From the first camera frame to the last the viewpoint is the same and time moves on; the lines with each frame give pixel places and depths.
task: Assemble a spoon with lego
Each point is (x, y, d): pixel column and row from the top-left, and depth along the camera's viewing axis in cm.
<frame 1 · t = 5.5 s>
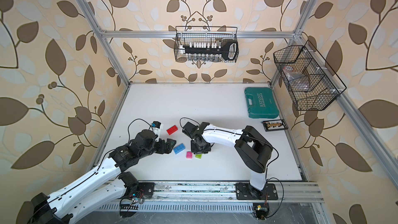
left hand: (168, 140, 78), fingers open
right hand: (197, 152, 86), fingers open
red lego brick: (172, 129, 96), point 2 cm above the table
light blue lego brick: (179, 149, 88), point 2 cm above the table
pink lego brick: (189, 155, 86), point 2 cm above the table
lime green lego brick: (198, 156, 86), point 2 cm above the table
green plastic tool case: (261, 102, 104), point 7 cm above the table
black charging board with connectors: (274, 125, 97), point 3 cm above the table

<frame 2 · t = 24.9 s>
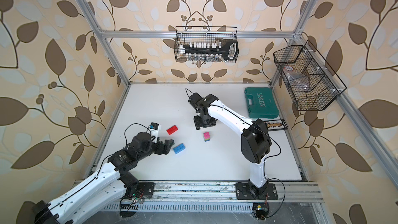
left hand: (165, 139, 80), fingers open
right hand: (202, 126, 85), fingers open
pink lego brick: (207, 135, 90), point 5 cm above the table
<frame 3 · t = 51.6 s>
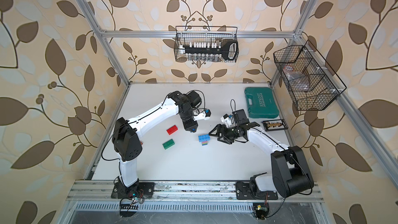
left hand: (193, 126, 82), fingers open
right hand: (213, 136, 83), fingers open
light blue lego brick: (203, 138, 86), point 8 cm above the table
dark green lego brick: (168, 144, 91), on the table
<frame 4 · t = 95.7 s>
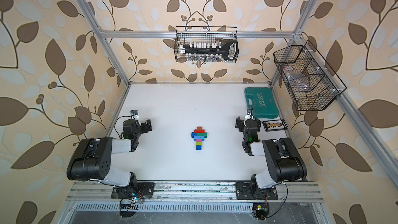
left hand: (141, 119, 94), fingers open
right hand: (248, 118, 93), fingers open
red lego brick: (199, 131, 96), point 2 cm above the table
light blue lego brick: (199, 137, 92), point 3 cm above the table
pink lego brick: (199, 140, 92), point 2 cm above the table
lime green lego brick: (198, 143, 91), point 2 cm above the table
dark blue lego brick: (198, 147, 89), point 2 cm above the table
dark green lego brick: (202, 134, 93), point 3 cm above the table
dark blue lego brick 2: (193, 134, 93), point 3 cm above the table
the other named things where they were.

